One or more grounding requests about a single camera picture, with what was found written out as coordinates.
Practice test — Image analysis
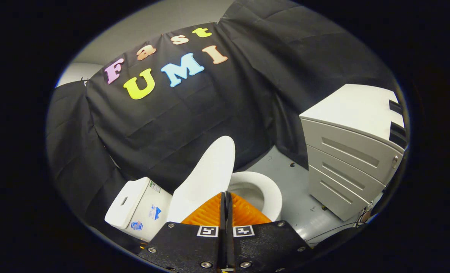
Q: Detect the white toilet lid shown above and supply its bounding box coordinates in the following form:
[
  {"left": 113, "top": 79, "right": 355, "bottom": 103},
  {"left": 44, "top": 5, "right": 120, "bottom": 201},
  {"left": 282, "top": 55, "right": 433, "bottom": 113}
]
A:
[{"left": 166, "top": 136, "right": 236, "bottom": 223}]

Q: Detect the black backdrop cloth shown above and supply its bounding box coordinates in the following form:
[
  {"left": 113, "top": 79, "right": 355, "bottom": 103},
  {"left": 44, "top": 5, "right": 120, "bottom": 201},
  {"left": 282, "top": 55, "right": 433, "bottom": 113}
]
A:
[{"left": 46, "top": 0, "right": 396, "bottom": 243}]

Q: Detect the black floor cable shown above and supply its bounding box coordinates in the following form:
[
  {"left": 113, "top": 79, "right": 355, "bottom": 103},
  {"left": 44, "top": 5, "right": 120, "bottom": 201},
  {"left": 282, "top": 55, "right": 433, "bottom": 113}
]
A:
[{"left": 308, "top": 223, "right": 362, "bottom": 243}]

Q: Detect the white toilet tank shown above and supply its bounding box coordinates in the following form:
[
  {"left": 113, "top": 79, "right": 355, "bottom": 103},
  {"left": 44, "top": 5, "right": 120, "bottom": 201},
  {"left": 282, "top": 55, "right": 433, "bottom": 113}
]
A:
[{"left": 104, "top": 177, "right": 173, "bottom": 243}]

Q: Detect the white drawer cabinet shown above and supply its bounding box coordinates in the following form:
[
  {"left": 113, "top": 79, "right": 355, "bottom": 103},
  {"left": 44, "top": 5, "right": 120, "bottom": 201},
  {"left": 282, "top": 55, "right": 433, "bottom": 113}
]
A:
[{"left": 299, "top": 83, "right": 407, "bottom": 222}]

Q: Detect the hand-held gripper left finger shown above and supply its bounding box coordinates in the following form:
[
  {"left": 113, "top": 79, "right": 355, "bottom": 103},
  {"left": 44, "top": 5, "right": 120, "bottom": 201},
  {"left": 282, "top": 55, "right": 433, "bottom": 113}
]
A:
[{"left": 138, "top": 191, "right": 226, "bottom": 271}]

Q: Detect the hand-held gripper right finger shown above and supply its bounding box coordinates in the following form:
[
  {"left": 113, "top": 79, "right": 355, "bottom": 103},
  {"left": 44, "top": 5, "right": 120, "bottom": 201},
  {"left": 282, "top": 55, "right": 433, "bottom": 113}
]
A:
[{"left": 226, "top": 191, "right": 313, "bottom": 272}]

